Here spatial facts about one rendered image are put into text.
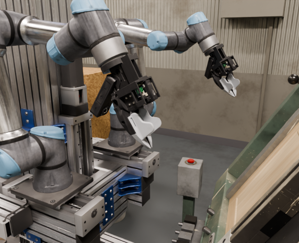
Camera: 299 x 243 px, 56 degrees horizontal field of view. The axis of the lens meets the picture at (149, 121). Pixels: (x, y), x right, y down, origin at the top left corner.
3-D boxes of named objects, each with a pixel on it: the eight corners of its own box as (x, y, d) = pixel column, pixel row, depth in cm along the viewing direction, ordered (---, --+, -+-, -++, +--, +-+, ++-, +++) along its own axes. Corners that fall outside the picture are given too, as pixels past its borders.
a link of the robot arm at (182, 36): (161, 39, 122) (177, 25, 113) (180, 39, 128) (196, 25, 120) (167, 55, 121) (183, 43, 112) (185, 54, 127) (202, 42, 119)
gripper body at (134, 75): (146, 107, 58) (121, 53, 57) (117, 120, 63) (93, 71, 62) (162, 98, 64) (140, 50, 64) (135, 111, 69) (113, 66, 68)
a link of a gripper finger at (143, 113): (166, 142, 63) (149, 105, 62) (146, 149, 66) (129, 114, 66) (172, 137, 66) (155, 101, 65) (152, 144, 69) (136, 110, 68)
